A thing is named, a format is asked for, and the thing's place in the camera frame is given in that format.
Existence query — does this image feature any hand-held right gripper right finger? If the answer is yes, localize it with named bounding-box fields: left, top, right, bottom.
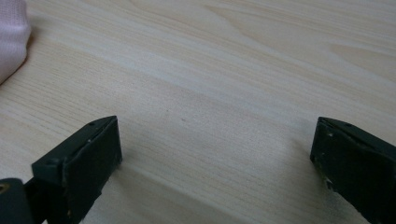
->
left=309, top=116, right=396, bottom=224

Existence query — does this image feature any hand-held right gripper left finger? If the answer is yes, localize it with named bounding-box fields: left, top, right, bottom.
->
left=23, top=115, right=123, bottom=224

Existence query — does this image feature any pink cloth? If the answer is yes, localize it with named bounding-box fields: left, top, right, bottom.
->
left=0, top=0, right=33, bottom=86

